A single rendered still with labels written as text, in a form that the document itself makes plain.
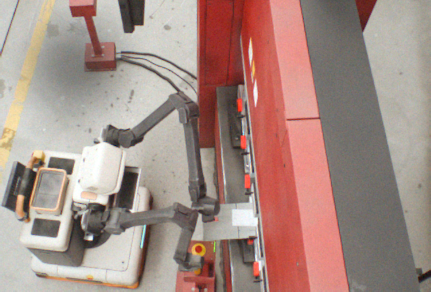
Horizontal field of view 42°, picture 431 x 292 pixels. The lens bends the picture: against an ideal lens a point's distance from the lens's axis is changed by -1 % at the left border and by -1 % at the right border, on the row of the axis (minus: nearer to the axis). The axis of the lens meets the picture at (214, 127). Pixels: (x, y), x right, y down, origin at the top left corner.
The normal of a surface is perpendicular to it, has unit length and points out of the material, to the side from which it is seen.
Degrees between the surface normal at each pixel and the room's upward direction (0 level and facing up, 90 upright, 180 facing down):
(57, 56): 0
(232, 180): 0
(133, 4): 90
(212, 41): 90
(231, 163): 0
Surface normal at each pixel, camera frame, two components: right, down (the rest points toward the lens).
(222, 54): 0.07, 0.89
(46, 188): 0.03, -0.44
